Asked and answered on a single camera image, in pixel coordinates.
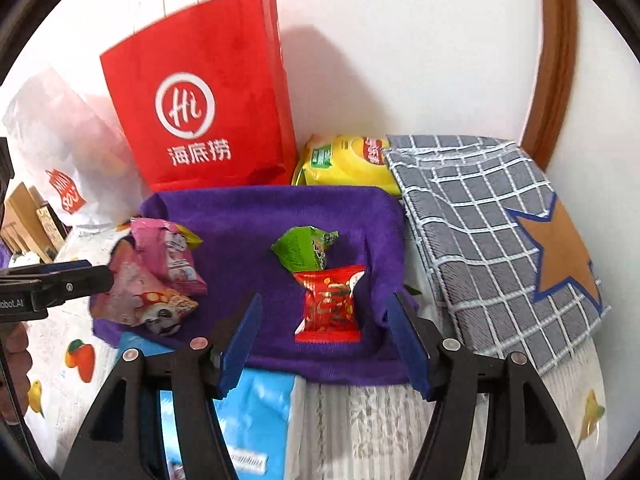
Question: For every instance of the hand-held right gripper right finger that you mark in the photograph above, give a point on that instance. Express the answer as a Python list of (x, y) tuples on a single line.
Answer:
[(407, 345)]

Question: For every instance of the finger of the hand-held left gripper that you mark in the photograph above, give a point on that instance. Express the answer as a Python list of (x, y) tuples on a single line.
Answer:
[(60, 267), (80, 285)]

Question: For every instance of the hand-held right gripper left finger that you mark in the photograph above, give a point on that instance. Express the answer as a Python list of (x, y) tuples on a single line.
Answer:
[(242, 345)]

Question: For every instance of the pink panda snack packet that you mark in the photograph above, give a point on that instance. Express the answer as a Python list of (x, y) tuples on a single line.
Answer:
[(135, 300)]

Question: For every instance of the red snack packet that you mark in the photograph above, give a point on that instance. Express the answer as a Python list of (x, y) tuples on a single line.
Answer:
[(327, 305)]

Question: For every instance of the purple towel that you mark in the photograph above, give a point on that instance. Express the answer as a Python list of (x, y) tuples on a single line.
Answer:
[(240, 240)]

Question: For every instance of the green snack packet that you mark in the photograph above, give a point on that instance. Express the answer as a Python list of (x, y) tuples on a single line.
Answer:
[(300, 250)]

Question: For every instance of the person's left hand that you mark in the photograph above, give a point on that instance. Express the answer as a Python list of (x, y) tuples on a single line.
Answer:
[(12, 370)]

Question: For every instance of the brown patterned box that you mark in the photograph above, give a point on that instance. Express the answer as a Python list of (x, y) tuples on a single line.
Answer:
[(50, 222)]

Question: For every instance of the blue tissue pack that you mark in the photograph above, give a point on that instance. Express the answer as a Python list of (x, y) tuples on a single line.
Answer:
[(260, 410)]

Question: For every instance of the fruit print tablecloth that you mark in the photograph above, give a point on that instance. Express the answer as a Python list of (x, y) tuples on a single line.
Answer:
[(375, 425)]

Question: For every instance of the white plastic bag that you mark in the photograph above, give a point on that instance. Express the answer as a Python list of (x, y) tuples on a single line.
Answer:
[(60, 150)]

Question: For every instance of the yellow chip bag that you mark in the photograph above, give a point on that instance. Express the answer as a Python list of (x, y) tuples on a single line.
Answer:
[(345, 165)]

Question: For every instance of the red paper bag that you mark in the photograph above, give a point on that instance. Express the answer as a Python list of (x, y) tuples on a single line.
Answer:
[(210, 85)]

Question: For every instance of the brown wooden door frame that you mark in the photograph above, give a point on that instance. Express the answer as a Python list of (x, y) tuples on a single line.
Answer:
[(555, 60)]

